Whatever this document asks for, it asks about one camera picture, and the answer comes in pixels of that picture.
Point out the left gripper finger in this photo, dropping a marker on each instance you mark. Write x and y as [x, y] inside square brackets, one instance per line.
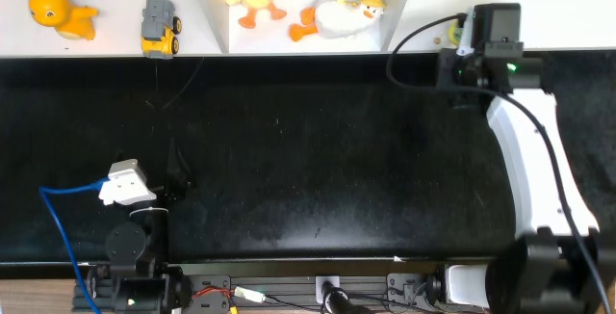
[177, 169]

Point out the yellow round toy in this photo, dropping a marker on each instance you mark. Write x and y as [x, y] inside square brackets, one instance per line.
[453, 34]

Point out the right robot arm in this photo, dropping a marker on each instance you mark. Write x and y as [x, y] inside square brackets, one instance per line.
[529, 160]

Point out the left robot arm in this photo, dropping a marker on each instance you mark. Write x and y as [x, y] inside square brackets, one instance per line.
[126, 242]

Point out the grey and yellow toy truck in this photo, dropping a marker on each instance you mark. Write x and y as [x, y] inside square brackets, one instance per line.
[156, 34]

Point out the white shelf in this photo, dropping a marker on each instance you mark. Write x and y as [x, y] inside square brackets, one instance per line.
[120, 39]

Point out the yellow rubber duck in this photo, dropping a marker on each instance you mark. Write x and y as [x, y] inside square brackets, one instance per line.
[53, 10]

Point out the white plush duck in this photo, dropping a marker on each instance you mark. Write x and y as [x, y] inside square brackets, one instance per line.
[339, 18]

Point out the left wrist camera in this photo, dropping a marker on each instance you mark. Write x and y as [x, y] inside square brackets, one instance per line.
[126, 184]

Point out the mounting rail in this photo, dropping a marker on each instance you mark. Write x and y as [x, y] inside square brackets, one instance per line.
[289, 285]

